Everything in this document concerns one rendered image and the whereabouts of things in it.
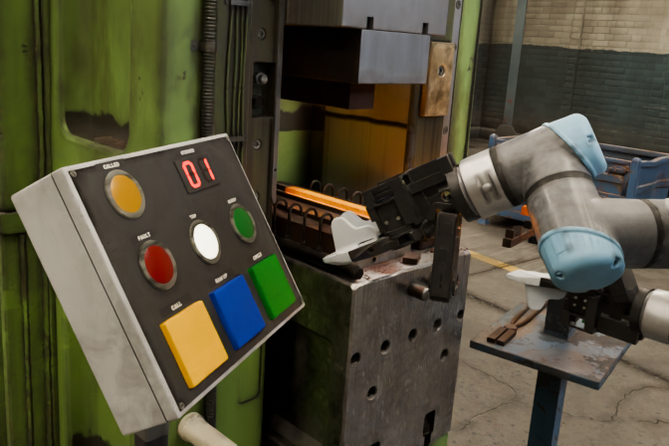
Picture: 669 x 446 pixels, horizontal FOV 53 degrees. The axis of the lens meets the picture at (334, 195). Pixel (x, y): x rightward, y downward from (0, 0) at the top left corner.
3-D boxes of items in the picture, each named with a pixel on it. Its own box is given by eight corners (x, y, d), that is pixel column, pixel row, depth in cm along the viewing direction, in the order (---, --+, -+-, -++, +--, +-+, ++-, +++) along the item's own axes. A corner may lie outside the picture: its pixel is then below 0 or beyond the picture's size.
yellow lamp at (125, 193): (151, 213, 74) (151, 175, 73) (112, 219, 71) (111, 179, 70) (137, 207, 76) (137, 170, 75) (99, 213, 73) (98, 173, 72)
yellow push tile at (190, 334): (229, 357, 77) (202, 299, 77) (195, 387, 70) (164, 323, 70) (217, 361, 78) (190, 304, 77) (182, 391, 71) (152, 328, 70)
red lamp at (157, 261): (184, 283, 74) (184, 246, 73) (146, 292, 71) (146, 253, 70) (168, 275, 76) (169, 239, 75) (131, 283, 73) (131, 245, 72)
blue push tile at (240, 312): (267, 325, 86) (243, 273, 86) (240, 348, 79) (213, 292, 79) (256, 329, 87) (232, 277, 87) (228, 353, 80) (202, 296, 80)
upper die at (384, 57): (426, 84, 133) (430, 35, 131) (357, 84, 119) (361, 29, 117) (287, 68, 161) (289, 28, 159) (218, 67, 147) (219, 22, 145)
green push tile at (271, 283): (297, 300, 95) (276, 252, 95) (275, 319, 88) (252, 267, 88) (287, 304, 96) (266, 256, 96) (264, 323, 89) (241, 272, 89)
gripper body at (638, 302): (556, 323, 106) (631, 349, 98) (562, 271, 105) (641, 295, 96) (576, 311, 112) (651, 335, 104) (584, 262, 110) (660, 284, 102)
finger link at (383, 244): (354, 243, 87) (413, 219, 83) (359, 256, 87) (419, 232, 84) (342, 253, 82) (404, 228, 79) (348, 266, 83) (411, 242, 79)
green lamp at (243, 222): (263, 238, 93) (264, 208, 92) (235, 244, 89) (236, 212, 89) (249, 233, 95) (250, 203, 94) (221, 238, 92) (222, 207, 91)
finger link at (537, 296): (504, 309, 106) (563, 316, 105) (509, 274, 105) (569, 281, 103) (502, 302, 109) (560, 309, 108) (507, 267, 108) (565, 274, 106)
